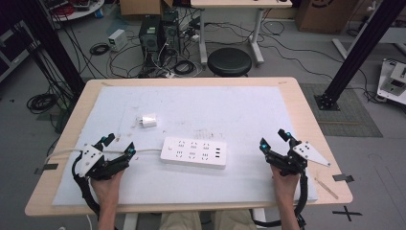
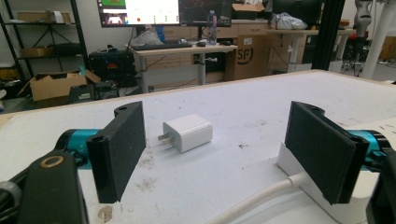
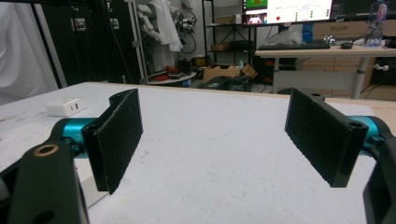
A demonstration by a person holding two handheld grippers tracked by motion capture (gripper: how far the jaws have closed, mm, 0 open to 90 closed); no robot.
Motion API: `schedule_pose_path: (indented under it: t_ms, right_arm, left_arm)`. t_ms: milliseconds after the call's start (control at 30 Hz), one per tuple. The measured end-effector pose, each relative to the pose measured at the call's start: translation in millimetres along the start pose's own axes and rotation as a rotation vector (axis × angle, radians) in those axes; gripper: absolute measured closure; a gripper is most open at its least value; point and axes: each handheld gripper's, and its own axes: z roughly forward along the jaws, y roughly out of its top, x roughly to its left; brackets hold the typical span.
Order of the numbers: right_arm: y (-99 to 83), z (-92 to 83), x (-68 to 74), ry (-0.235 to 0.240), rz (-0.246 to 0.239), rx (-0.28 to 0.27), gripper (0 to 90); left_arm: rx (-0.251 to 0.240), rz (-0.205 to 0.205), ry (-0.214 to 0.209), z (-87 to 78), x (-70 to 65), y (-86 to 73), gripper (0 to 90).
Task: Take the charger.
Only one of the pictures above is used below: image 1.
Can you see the white background desk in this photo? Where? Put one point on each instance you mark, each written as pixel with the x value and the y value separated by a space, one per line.
pixel 239 3

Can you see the grey metal shelf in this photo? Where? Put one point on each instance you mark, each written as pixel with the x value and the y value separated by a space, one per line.
pixel 14 48

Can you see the black round stool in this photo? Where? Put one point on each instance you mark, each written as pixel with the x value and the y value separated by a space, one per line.
pixel 229 61

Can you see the round white table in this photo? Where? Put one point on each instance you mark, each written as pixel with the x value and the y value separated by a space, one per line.
pixel 79 9

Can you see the white device on floor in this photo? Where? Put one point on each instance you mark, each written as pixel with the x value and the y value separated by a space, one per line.
pixel 392 81

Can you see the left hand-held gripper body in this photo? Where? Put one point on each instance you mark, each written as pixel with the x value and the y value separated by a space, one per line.
pixel 91 161

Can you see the black tape strip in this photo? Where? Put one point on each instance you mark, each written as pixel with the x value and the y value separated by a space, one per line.
pixel 343 178
pixel 48 167

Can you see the large brown cardboard box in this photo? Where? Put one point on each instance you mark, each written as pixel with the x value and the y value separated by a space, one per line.
pixel 325 14

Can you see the grey floor mat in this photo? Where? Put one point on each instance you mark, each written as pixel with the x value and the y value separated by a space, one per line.
pixel 348 111

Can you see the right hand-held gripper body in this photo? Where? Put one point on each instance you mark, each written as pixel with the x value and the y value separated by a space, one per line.
pixel 292 161

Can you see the person's beige trouser legs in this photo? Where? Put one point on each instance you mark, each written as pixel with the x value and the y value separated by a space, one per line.
pixel 230 221

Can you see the white table mat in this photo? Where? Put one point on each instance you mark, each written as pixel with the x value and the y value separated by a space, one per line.
pixel 198 105

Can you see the black metal frame post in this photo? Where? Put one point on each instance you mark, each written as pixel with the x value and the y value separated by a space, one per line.
pixel 51 41
pixel 360 48

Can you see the white power strip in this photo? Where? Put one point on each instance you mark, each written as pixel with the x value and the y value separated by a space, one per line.
pixel 194 152

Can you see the person's right hand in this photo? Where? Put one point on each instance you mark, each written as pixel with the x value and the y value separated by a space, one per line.
pixel 285 188

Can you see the black tape cross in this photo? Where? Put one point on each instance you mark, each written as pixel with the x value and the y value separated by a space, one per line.
pixel 347 213

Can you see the white charger plug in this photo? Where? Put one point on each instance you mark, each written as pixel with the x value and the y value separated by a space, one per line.
pixel 149 120

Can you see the person's left hand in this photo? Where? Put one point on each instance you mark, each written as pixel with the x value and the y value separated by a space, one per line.
pixel 107 188

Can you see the black computer tower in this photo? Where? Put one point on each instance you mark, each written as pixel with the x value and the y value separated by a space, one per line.
pixel 170 32
pixel 150 36

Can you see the white power supply box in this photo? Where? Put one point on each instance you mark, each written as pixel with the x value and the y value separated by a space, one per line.
pixel 117 40

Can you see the thin wooden stick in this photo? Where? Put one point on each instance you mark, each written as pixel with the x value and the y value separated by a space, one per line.
pixel 326 188

